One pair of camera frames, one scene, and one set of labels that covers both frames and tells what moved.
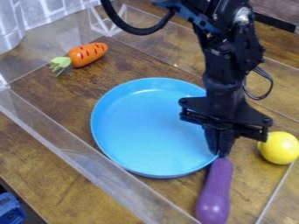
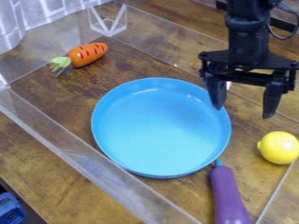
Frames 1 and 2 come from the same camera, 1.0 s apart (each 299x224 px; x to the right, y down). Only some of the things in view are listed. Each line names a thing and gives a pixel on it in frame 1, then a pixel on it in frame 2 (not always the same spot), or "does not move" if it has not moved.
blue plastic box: (12, 213) does not move
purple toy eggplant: (213, 204) -> (230, 207)
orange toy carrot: (79, 56) does not move
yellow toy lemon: (281, 148) does not move
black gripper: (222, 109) -> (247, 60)
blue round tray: (140, 132) does not move
